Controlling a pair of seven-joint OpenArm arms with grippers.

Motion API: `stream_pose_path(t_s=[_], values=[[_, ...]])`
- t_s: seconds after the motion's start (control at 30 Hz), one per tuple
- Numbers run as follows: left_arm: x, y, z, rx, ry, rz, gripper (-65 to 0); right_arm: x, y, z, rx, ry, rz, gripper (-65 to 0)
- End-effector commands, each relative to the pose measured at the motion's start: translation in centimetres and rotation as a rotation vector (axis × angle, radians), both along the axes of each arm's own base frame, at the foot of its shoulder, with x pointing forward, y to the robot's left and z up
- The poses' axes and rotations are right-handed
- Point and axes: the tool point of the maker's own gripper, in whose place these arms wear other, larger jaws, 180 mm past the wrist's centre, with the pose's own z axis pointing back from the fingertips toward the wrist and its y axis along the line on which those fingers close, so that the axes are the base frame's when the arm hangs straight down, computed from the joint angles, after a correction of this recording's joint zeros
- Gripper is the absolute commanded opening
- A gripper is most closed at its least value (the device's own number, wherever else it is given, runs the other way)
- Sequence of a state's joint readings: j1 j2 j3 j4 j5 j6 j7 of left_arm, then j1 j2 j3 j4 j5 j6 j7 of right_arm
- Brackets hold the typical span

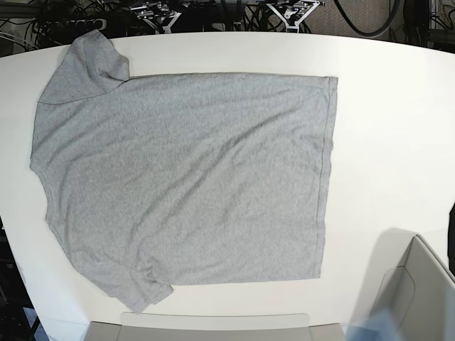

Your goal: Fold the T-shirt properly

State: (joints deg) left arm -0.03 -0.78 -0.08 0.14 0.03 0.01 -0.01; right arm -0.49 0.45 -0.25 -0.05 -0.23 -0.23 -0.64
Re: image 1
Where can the grey T-shirt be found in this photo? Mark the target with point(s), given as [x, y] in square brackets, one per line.
[179, 180]

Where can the grey tray at bottom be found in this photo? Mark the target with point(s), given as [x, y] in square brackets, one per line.
[148, 326]

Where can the black power strip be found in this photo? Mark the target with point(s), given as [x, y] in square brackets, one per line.
[79, 25]

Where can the grey bin at right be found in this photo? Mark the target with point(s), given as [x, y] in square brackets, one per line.
[416, 299]

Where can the white gripper mount right background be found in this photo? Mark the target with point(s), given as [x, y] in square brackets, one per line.
[293, 13]

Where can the white gripper mount background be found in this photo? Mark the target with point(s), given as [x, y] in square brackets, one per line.
[293, 13]
[157, 14]

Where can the white gripper mount left background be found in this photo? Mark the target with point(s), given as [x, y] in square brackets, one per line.
[157, 14]

